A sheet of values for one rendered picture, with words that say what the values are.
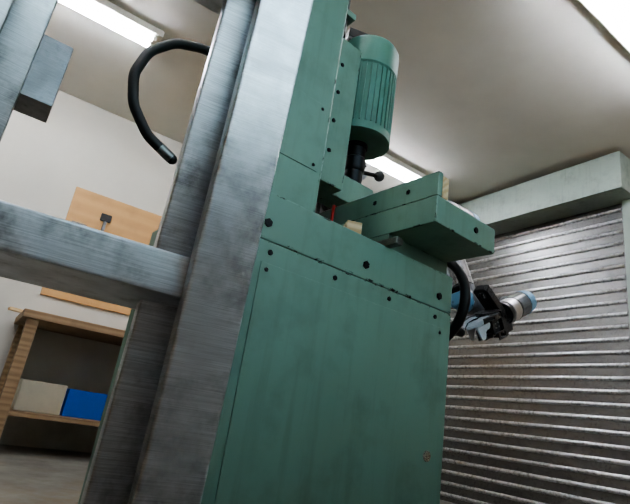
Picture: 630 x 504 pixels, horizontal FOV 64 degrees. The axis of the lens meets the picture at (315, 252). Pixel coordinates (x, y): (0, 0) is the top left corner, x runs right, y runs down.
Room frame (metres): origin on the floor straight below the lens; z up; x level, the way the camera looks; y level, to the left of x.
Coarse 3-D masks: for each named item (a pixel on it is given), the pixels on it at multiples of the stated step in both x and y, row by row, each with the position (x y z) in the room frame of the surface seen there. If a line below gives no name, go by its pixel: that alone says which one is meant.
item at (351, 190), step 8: (344, 176) 1.13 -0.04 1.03; (344, 184) 1.14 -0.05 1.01; (352, 184) 1.15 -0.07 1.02; (360, 184) 1.17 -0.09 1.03; (344, 192) 1.14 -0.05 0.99; (352, 192) 1.15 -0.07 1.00; (360, 192) 1.17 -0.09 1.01; (368, 192) 1.19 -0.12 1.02; (320, 200) 1.16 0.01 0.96; (328, 200) 1.15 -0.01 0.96; (336, 200) 1.15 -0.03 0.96; (344, 200) 1.14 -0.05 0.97; (352, 200) 1.16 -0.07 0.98
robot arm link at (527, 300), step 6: (516, 294) 1.49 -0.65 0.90; (522, 294) 1.49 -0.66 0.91; (528, 294) 1.50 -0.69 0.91; (522, 300) 1.47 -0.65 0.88; (528, 300) 1.48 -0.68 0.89; (534, 300) 1.50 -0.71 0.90; (522, 306) 1.46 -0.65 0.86; (528, 306) 1.48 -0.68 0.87; (534, 306) 1.51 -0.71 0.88; (528, 312) 1.50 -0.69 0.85
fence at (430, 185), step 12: (420, 180) 0.95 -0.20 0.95; (432, 180) 0.92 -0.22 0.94; (384, 192) 1.03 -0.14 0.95; (396, 192) 1.00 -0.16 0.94; (408, 192) 0.97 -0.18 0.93; (420, 192) 0.94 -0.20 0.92; (432, 192) 0.92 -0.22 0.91; (348, 204) 1.13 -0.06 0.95; (360, 204) 1.09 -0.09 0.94; (372, 204) 1.06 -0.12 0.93; (384, 204) 1.03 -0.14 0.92; (396, 204) 1.00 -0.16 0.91; (324, 216) 1.20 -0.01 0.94; (336, 216) 1.16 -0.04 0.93; (348, 216) 1.12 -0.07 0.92; (360, 216) 1.09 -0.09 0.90
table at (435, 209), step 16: (400, 208) 0.99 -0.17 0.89; (416, 208) 0.95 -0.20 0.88; (432, 208) 0.92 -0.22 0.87; (448, 208) 0.93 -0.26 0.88; (368, 224) 1.06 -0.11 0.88; (384, 224) 1.02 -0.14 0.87; (400, 224) 0.98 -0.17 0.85; (416, 224) 0.95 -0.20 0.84; (432, 224) 0.93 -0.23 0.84; (448, 224) 0.93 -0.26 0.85; (464, 224) 0.96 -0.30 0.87; (480, 224) 1.00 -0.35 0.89; (416, 240) 1.02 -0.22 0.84; (432, 240) 1.01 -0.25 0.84; (448, 240) 1.00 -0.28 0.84; (464, 240) 0.98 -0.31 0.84; (480, 240) 1.00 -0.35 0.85; (448, 256) 1.09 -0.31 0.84; (464, 256) 1.07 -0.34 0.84
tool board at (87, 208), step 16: (80, 192) 3.74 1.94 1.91; (80, 208) 3.76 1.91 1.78; (96, 208) 3.82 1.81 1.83; (112, 208) 3.88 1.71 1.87; (128, 208) 3.94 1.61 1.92; (96, 224) 3.83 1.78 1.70; (112, 224) 3.90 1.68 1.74; (128, 224) 3.96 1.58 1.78; (144, 224) 4.03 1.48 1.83; (144, 240) 4.05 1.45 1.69; (48, 288) 3.74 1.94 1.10; (96, 304) 3.93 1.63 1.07; (112, 304) 3.99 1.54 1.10
